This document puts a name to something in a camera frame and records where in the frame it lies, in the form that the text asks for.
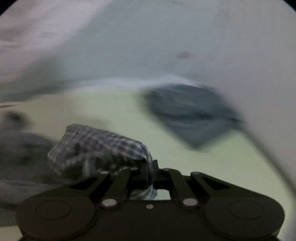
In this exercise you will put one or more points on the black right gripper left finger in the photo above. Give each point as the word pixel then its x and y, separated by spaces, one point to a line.
pixel 104 189

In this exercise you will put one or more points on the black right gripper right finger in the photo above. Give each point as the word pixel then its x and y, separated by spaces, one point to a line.
pixel 195 190

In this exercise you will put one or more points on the blue white plaid shirt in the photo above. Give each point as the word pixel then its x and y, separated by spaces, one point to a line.
pixel 31 163

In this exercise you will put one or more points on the folded blue denim jeans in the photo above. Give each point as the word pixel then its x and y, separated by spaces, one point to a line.
pixel 196 115

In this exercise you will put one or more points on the light blue patterned bedsheet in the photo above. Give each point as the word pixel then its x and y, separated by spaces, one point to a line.
pixel 244 49

